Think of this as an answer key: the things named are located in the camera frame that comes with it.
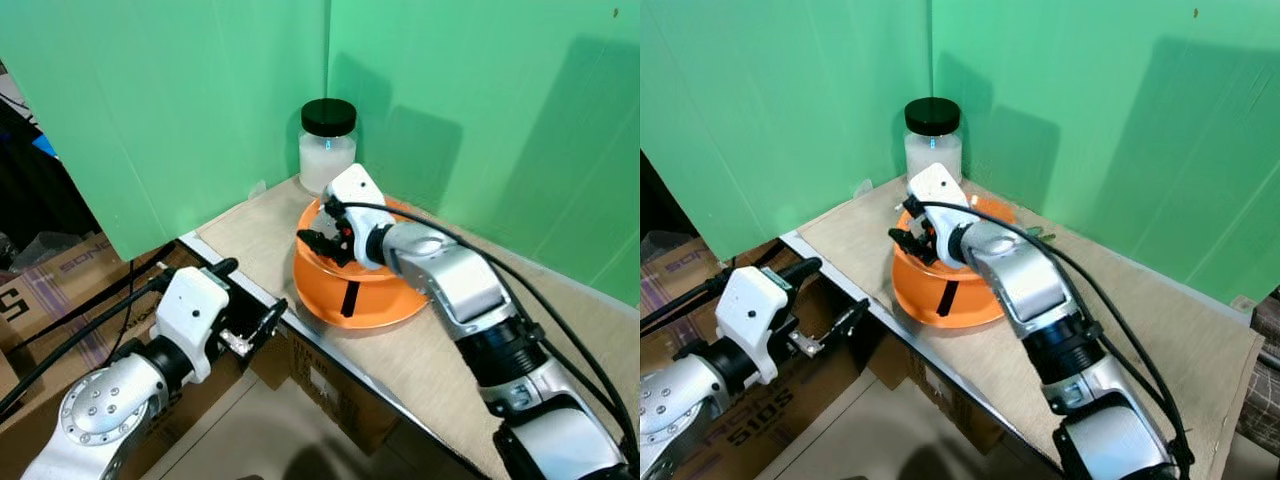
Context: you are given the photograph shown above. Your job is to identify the brown cardboard box black lettering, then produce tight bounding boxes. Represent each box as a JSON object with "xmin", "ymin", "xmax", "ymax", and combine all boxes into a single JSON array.
[
  {"xmin": 120, "ymin": 325, "xmax": 403, "ymax": 458},
  {"xmin": 668, "ymin": 345, "xmax": 1011, "ymax": 480}
]

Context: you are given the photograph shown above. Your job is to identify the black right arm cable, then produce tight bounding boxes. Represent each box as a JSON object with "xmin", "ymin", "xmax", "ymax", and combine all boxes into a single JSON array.
[
  {"xmin": 338, "ymin": 200, "xmax": 641, "ymax": 451},
  {"xmin": 922, "ymin": 200, "xmax": 1193, "ymax": 471}
]

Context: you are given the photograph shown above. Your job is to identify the cardboard box with purple print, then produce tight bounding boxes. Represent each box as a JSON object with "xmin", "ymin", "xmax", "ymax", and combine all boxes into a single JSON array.
[
  {"xmin": 0, "ymin": 233, "xmax": 193, "ymax": 353},
  {"xmin": 640, "ymin": 238, "xmax": 786, "ymax": 326}
]

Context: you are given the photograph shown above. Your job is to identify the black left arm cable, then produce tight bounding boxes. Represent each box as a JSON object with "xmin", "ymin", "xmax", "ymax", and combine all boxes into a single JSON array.
[
  {"xmin": 640, "ymin": 270, "xmax": 746, "ymax": 329},
  {"xmin": 0, "ymin": 262, "xmax": 173, "ymax": 416}
]

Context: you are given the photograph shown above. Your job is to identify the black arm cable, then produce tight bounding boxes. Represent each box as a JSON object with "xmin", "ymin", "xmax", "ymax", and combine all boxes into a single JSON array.
[
  {"xmin": 338, "ymin": 200, "xmax": 641, "ymax": 451},
  {"xmin": 0, "ymin": 262, "xmax": 173, "ymax": 416},
  {"xmin": 922, "ymin": 200, "xmax": 1193, "ymax": 471},
  {"xmin": 640, "ymin": 270, "xmax": 746, "ymax": 329}
]

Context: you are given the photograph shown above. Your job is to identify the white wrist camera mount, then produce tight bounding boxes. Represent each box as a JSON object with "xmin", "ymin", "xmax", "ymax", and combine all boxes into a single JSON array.
[
  {"xmin": 905, "ymin": 163, "xmax": 973, "ymax": 264},
  {"xmin": 322, "ymin": 163, "xmax": 393, "ymax": 269},
  {"xmin": 720, "ymin": 266, "xmax": 803, "ymax": 387},
  {"xmin": 148, "ymin": 266, "xmax": 233, "ymax": 385}
]

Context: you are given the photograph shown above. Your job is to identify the green backdrop board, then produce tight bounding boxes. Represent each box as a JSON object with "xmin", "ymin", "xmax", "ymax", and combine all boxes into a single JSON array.
[
  {"xmin": 930, "ymin": 0, "xmax": 1280, "ymax": 307},
  {"xmin": 640, "ymin": 0, "xmax": 934, "ymax": 263},
  {"xmin": 0, "ymin": 0, "xmax": 332, "ymax": 263},
  {"xmin": 327, "ymin": 0, "xmax": 641, "ymax": 307}
]

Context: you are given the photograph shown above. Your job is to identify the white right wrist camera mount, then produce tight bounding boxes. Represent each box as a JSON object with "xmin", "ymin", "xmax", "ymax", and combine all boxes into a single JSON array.
[
  {"xmin": 905, "ymin": 163, "xmax": 973, "ymax": 264},
  {"xmin": 322, "ymin": 163, "xmax": 393, "ymax": 269}
]

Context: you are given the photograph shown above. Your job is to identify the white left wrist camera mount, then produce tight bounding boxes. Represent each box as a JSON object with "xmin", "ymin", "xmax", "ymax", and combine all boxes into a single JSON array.
[
  {"xmin": 148, "ymin": 266, "xmax": 233, "ymax": 385},
  {"xmin": 720, "ymin": 266, "xmax": 803, "ymax": 387}
]

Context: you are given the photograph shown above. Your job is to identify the orange plastic bowl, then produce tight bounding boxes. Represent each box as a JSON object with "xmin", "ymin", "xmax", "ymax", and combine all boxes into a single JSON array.
[
  {"xmin": 292, "ymin": 196, "xmax": 432, "ymax": 330},
  {"xmin": 891, "ymin": 195, "xmax": 1019, "ymax": 329}
]

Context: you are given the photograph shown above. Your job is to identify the glass jar with black lid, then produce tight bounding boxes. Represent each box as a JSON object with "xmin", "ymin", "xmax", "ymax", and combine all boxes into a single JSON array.
[
  {"xmin": 904, "ymin": 97, "xmax": 964, "ymax": 187},
  {"xmin": 299, "ymin": 98, "xmax": 358, "ymax": 197}
]

